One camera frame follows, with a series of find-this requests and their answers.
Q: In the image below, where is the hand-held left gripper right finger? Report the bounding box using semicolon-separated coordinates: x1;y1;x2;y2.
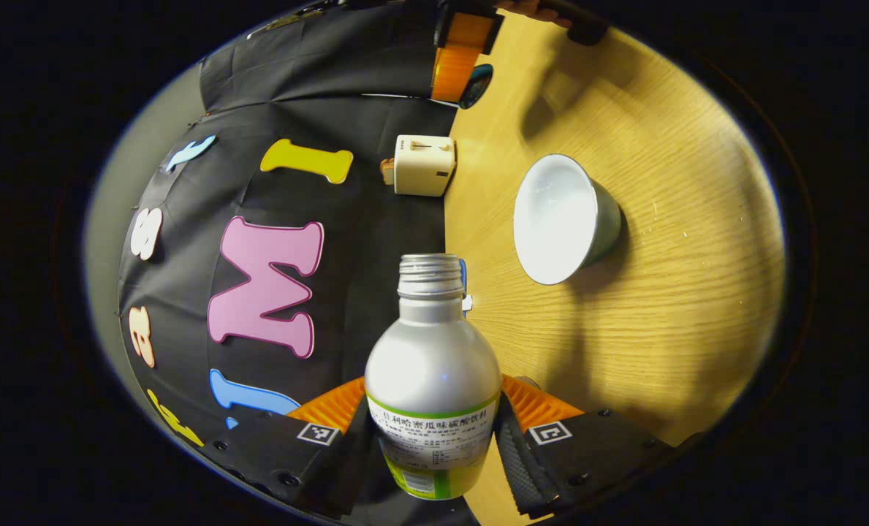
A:
493;373;705;519

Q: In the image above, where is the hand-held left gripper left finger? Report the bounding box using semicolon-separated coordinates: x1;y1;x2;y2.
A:
211;376;373;516

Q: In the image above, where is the teal teacup lid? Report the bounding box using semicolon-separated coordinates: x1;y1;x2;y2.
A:
460;64;494;110

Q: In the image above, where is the silver green water bottle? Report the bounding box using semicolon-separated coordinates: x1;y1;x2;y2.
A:
365;254;502;501

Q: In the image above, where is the white grey teacup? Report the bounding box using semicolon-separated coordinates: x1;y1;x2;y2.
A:
513;153;623;286

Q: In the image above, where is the cream toaster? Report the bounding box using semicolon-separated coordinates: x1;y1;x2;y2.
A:
394;134;457;197

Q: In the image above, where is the black backdrop cloth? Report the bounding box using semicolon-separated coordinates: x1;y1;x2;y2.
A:
116;4;471;454

